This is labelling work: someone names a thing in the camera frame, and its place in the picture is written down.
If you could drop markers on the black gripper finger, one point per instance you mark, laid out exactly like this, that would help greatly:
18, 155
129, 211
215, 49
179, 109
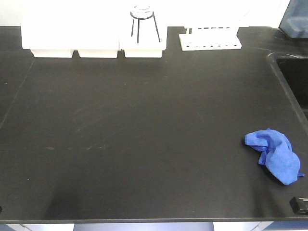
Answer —
299, 205

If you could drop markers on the blue cloth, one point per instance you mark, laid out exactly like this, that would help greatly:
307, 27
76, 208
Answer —
276, 154

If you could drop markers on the black lab sink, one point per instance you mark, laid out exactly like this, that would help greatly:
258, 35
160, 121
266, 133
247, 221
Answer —
292, 70

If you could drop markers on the grey pegboard drying rack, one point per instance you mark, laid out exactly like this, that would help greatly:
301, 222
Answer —
294, 22

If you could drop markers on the white test tube rack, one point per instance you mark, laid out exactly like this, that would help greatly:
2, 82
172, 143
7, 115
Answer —
210, 38

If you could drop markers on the white tray with flask stand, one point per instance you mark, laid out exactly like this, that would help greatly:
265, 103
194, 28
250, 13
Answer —
148, 46

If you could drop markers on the glass flask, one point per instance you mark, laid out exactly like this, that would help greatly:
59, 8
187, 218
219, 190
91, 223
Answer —
141, 12

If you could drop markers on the large white plastic tray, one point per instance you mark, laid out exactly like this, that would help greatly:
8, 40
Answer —
51, 37

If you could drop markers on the black wire tripod stand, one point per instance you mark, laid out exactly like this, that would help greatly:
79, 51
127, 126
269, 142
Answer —
144, 26

